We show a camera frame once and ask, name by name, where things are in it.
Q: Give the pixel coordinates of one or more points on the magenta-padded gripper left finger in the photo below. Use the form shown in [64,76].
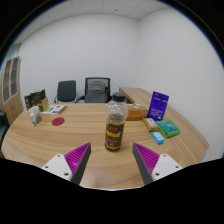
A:
[60,165]

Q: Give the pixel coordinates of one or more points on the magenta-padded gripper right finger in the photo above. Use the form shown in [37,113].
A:
[163,165]

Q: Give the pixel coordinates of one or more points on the clear drink bottle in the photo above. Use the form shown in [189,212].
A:
[115,131]

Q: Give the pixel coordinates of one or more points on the small blue box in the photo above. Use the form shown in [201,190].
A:
[157,137]

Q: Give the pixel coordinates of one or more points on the green cloth pack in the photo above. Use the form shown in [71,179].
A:
[168,128]

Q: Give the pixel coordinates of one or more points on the yellow packet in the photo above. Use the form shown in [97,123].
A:
[150,124]

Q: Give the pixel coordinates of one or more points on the flat round red coaster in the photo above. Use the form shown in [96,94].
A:
[58,121]

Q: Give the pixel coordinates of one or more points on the white mug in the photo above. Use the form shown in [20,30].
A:
[34,115]

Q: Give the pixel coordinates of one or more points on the white sticker sheet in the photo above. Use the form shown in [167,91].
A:
[54,109]

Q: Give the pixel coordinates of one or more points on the orange wooden box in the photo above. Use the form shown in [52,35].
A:
[137,112]

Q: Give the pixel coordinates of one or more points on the purple card package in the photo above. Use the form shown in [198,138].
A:
[158,106]

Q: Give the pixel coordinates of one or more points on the brown box with tan flap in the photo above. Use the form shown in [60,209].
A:
[43,105]

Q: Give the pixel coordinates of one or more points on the black sofa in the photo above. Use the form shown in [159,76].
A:
[2,125]

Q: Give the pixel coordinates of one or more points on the tall dark brown box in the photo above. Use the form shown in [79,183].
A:
[27,102]

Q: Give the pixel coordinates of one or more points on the dark brown flat box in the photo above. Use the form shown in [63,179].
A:
[38,95]

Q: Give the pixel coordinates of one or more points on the wooden shelf cabinet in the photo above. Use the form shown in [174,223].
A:
[13,106]

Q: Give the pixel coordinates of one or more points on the wooden side desk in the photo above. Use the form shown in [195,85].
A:
[136,95]

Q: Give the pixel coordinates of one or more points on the grey backpack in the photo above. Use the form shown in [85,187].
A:
[96,91]

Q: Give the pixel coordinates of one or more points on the black mesh office chair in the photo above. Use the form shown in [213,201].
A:
[108,90]

